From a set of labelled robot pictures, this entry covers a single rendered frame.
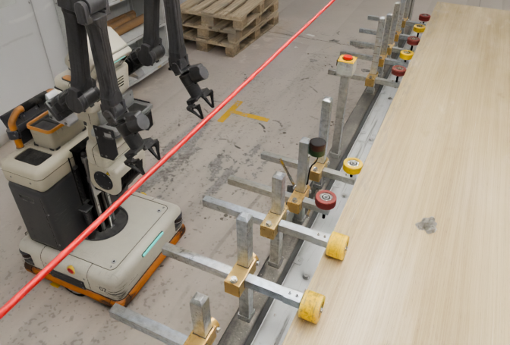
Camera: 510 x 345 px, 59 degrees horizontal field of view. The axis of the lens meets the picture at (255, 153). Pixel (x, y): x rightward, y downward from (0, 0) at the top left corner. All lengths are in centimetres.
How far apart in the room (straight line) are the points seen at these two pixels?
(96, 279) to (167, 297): 40
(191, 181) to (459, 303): 215
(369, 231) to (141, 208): 144
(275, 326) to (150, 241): 102
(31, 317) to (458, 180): 215
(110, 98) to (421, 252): 116
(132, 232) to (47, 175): 57
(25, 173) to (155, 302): 94
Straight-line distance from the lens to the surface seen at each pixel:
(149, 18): 194
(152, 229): 251
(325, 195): 171
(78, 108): 172
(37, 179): 220
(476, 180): 198
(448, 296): 151
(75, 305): 265
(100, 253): 246
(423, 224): 168
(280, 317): 170
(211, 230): 285
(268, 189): 179
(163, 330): 129
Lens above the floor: 203
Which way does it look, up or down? 36 degrees down
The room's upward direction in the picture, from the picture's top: straight up
